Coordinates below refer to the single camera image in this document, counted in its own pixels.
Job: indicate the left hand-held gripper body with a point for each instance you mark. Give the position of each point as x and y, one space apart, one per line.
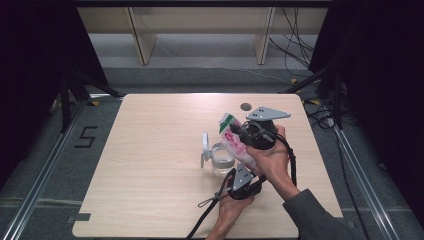
242 178

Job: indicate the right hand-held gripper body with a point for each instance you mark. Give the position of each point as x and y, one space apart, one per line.
263 133

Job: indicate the pink and white bag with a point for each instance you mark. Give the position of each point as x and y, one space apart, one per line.
233 146

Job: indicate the clear jar with white lid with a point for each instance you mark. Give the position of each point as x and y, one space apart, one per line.
223 161

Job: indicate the person's right hand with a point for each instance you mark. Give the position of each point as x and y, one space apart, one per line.
273 163

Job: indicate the person's left hand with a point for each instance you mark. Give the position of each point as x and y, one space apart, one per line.
230 213

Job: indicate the yellow floor tape piece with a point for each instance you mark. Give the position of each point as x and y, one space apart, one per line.
314 101
294 81
95 103

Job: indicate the black metal stand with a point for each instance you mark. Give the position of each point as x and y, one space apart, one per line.
65 100
337 100

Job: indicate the light wooden shelf unit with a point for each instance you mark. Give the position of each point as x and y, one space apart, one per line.
200 20

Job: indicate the dark curtain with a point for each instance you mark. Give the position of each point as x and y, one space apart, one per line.
33 66
383 83

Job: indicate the aluminium floor rail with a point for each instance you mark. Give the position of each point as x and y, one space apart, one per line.
40 180
363 180

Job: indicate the black table edge bracket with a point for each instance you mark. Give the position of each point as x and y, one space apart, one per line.
81 217

